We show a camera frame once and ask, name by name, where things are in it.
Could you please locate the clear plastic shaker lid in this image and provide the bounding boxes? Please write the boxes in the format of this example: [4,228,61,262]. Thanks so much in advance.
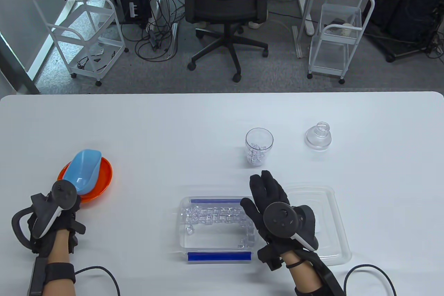
[305,121,333,152]

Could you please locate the white power strip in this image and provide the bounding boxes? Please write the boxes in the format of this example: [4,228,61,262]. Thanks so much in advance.
[298,0,315,36]

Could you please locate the black cables in cart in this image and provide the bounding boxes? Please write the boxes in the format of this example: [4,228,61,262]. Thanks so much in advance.
[76,49,117,71]

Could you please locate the blue plastic scoop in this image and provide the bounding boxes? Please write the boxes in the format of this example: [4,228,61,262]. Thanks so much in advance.
[63,149,102,195]

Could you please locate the black wrist device cable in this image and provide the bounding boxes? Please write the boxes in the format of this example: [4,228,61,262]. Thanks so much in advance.
[75,266,121,296]
[343,264,397,296]

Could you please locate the hand grey controller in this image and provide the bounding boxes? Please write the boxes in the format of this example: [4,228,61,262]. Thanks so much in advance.
[11,180,78,250]
[263,202,319,251]

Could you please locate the person's right hand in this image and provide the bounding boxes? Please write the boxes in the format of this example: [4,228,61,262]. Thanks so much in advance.
[240,170,315,271]

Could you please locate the aluminium rail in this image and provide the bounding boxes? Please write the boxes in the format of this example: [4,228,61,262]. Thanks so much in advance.
[166,22,179,60]
[291,25,303,59]

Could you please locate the black strapped wrist device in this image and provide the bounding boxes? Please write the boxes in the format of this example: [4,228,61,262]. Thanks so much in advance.
[294,251,346,296]
[27,257,76,296]

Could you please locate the person's left hand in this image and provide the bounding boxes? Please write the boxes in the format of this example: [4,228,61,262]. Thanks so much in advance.
[28,192,86,255]

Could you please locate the person's right forearm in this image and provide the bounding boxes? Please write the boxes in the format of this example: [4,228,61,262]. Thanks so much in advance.
[280,249,326,296]

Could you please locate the clear container with blue clips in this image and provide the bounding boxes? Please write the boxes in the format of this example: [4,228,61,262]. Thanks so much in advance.
[179,196,259,264]

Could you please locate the tangle of black floor cables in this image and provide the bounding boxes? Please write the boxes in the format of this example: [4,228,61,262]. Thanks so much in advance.
[120,0,189,63]

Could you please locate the person's left forearm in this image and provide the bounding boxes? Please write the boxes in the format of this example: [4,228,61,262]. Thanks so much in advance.
[44,230,75,296]

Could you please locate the white wire cart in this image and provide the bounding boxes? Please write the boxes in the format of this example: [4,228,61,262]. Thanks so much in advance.
[33,0,130,87]
[307,0,376,85]

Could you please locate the clear plastic shaker cup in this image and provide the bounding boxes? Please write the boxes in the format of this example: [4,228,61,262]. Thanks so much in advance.
[245,128,274,167]

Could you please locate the clear container lid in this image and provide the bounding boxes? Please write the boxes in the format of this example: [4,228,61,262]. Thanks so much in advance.
[284,186,352,266]

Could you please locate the orange bowl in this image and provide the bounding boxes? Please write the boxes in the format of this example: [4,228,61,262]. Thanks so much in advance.
[57,156,113,204]

